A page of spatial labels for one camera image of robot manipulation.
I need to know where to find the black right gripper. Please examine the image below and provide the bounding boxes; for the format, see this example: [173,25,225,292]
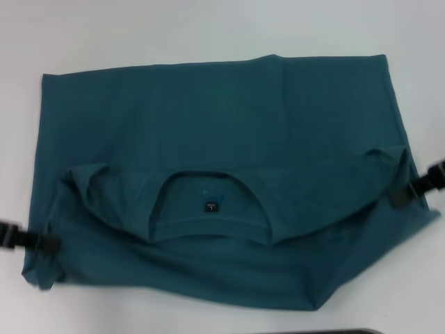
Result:
[388,159,445,193]

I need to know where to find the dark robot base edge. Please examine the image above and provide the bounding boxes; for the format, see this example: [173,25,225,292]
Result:
[312,328,383,334]

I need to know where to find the teal blue FREE print T-shirt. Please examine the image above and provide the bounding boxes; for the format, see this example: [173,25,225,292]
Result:
[21,53,442,312]

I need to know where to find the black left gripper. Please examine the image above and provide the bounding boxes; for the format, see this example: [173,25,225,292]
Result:
[0,218,63,253]

